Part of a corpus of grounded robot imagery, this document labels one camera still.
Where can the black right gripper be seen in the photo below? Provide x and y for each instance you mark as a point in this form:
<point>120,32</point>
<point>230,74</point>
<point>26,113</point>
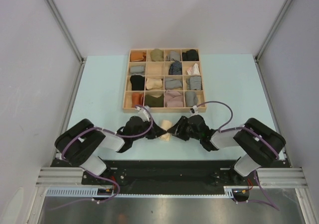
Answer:
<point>176,129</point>

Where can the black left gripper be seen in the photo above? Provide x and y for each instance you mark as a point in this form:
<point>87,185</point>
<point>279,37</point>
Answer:
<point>155,131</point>

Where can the peach underwear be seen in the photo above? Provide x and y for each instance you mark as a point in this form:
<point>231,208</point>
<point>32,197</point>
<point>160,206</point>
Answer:
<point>153,83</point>
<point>166,124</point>

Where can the orange and cream underwear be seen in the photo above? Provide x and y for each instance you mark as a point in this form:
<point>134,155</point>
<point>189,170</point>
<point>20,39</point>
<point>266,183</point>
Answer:
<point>137,99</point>

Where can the black garment pile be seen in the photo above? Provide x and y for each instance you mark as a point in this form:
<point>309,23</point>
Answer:
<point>137,82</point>

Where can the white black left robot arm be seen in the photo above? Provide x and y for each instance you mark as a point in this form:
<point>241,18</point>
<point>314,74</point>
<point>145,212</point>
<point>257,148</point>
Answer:
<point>81,143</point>

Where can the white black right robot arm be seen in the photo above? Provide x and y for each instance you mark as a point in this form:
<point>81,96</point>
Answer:
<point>261,144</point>

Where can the dark green rolled underwear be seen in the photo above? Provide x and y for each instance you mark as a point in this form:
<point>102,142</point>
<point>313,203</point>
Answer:
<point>154,102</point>

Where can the grey rolled underwear bottom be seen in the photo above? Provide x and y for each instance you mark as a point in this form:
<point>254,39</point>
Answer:
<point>191,98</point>

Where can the grey rolled underwear middle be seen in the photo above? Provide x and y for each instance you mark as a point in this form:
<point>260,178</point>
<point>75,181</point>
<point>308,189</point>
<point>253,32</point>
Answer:
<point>171,84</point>

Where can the peach rolled underwear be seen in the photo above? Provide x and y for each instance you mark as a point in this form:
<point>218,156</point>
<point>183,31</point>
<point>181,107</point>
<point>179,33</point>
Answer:
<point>153,83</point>

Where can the grey striped rolled underwear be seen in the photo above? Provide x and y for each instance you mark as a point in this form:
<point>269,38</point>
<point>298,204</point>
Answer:
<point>194,83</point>

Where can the navy striped rolled underwear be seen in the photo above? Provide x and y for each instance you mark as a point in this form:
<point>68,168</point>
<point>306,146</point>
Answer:
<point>175,68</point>

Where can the grey rolled underwear left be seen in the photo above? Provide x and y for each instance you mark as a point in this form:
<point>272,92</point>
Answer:
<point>137,70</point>

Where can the pink white rolled underwear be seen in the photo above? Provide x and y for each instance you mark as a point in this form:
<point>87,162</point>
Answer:
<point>193,70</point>

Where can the grey rolled underwear top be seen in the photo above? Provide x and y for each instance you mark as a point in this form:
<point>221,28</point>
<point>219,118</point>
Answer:
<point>173,56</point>

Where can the olive rolled underwear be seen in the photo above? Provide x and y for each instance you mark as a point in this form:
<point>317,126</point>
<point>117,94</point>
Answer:
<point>157,55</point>

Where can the black rolled underwear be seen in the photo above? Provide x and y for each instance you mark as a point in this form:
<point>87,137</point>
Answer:
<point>190,55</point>

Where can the orange rolled underwear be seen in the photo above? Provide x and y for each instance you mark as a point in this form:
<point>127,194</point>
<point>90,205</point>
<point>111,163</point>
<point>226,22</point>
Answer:
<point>138,56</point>

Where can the wooden grid organizer tray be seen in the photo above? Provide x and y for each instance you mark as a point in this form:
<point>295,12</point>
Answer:
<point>159,70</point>

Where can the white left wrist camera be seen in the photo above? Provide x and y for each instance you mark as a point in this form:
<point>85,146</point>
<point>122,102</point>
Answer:
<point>143,113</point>

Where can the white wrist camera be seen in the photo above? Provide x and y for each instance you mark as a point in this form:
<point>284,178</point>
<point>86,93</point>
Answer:
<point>194,110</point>
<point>143,113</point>

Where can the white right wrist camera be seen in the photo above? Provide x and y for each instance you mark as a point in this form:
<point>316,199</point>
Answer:
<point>194,110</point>

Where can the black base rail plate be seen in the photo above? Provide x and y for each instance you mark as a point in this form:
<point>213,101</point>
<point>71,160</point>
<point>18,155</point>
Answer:
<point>174,175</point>

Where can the white slotted cable duct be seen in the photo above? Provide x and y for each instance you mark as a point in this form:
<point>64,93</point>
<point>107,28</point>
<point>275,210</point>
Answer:
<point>106,192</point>

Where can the aluminium corner post left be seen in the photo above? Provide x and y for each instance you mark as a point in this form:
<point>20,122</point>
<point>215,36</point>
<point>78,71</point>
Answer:
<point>64,29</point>

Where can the aluminium corner post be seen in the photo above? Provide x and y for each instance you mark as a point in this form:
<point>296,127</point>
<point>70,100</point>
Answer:
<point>273,29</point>
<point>64,29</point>

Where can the aluminium frame profile front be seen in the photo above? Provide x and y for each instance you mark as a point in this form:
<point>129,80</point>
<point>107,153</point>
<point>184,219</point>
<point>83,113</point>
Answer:
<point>268,177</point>

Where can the aluminium corner post right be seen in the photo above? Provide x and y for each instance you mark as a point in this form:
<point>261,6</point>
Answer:
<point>273,29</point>

